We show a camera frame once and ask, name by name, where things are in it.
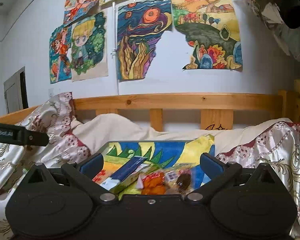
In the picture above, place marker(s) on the dark blue snack packet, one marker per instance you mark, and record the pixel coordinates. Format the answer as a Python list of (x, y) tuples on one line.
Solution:
[(120, 175)]

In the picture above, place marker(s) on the orange snack clear packet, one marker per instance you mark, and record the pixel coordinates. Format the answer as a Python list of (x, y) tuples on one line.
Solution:
[(152, 184)]

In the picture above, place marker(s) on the landscape hill drawing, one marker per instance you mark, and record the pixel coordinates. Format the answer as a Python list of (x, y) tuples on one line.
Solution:
[(211, 28)]

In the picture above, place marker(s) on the grey door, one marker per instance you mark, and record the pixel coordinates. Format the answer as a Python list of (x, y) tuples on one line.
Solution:
[(15, 92)]

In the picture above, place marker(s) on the blond boy green drawing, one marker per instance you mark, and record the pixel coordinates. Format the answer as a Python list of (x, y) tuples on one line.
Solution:
[(89, 48)]

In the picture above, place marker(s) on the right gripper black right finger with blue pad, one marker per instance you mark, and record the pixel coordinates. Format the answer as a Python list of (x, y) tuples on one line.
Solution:
[(221, 175)]

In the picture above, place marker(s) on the white wall pipe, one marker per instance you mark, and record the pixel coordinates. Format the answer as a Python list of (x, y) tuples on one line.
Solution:
[(114, 51)]

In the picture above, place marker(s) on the anime girl drawing upper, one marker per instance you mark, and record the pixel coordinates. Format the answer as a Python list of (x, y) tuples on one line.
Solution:
[(74, 9)]

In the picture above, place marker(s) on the grey metal tray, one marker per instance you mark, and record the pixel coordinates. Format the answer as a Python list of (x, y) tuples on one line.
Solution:
[(100, 152)]

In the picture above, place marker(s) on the cream white blanket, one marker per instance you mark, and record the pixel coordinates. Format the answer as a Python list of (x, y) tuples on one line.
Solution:
[(273, 140)]

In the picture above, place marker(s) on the orange-haired girl blue drawing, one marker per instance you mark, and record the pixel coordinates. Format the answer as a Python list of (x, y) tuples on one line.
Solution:
[(59, 64)]

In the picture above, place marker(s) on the wooden bed frame rail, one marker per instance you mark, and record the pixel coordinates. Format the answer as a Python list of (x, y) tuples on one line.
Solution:
[(216, 109)]

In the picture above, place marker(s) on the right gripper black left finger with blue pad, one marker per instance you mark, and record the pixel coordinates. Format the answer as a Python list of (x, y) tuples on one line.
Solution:
[(81, 176)]

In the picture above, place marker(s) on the starry swirl night drawing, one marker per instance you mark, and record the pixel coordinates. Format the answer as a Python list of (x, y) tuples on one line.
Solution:
[(140, 26)]

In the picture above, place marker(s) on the dark date snack clear packet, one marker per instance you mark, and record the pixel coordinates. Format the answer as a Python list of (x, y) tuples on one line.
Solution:
[(178, 181)]

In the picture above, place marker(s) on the pink red-lettered snack packet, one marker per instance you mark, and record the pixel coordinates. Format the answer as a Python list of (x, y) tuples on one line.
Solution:
[(100, 177)]

